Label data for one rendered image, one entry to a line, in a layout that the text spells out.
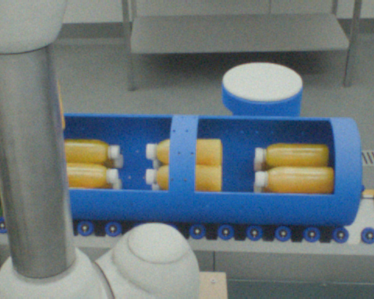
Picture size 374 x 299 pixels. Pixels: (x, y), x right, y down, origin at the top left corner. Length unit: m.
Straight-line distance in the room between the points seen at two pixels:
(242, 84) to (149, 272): 1.25
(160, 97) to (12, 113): 3.46
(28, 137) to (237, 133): 0.99
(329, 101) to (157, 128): 2.64
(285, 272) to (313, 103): 2.63
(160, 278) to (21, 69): 0.44
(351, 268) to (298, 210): 0.26
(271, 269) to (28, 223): 0.92
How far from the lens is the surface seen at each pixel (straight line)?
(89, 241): 1.72
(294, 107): 2.20
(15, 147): 0.87
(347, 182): 1.56
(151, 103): 4.21
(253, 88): 2.18
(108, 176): 1.70
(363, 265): 1.75
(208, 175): 1.59
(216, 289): 1.39
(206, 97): 4.26
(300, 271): 1.73
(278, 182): 1.60
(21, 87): 0.83
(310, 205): 1.57
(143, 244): 1.08
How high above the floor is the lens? 2.06
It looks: 34 degrees down
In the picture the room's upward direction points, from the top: 1 degrees counter-clockwise
